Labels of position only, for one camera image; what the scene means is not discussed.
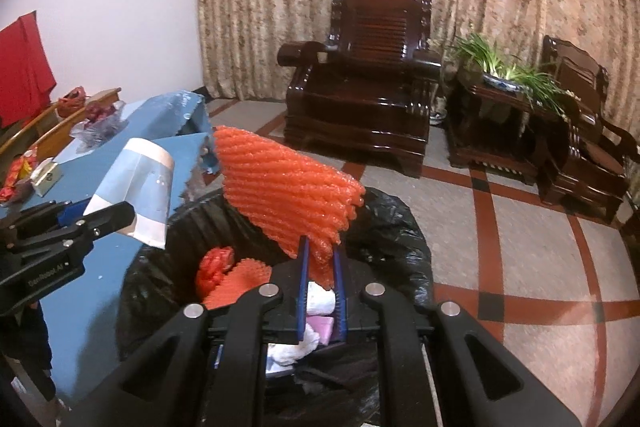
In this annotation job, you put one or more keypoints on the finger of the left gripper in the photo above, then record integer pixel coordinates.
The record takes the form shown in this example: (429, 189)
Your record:
(78, 238)
(72, 212)

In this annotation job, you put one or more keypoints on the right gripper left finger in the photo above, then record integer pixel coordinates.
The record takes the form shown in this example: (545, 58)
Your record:
(205, 367)

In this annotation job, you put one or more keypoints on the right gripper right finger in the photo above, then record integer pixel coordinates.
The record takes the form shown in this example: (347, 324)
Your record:
(438, 366)

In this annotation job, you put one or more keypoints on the blue white paper cup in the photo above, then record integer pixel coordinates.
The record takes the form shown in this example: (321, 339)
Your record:
(142, 176)

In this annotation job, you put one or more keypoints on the orange foam fruit net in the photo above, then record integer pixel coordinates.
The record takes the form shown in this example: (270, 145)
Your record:
(245, 276)

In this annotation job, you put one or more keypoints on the red plastic bag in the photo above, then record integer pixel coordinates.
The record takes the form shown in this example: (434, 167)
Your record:
(214, 266)

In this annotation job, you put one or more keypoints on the pink face mask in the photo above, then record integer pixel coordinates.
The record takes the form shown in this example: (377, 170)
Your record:
(323, 326)

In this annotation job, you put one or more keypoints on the white tissue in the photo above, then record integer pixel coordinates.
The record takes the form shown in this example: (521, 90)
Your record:
(320, 301)
(285, 355)

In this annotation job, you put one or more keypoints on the beige tissue box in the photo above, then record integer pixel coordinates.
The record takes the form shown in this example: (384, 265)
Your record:
(45, 176)

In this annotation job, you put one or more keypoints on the red snack packets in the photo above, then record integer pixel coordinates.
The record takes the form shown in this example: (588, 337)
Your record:
(20, 169)

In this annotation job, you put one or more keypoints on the blue tablecloth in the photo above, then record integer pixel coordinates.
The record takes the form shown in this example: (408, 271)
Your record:
(64, 343)

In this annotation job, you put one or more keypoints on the wooden tv cabinet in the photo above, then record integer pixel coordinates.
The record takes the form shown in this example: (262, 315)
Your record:
(48, 133)

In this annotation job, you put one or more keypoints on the glass fruit bowl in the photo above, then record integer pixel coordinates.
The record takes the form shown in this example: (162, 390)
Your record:
(94, 135)

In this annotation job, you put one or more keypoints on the red apples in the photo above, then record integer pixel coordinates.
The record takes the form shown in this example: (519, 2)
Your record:
(95, 111)

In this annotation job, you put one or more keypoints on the red decorative pumpkin ornament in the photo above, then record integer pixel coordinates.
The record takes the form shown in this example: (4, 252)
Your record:
(71, 102)

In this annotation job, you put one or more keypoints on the red cloth cover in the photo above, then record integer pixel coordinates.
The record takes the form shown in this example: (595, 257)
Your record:
(26, 80)

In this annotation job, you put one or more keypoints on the dark wooden armchair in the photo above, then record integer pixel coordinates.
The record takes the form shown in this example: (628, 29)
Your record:
(368, 87)
(586, 155)

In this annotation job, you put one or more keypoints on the dark wooden side table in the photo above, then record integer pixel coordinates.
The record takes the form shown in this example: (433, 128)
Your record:
(490, 123)

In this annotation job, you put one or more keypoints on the green potted plant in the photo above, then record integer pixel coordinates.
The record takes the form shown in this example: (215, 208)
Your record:
(482, 64)

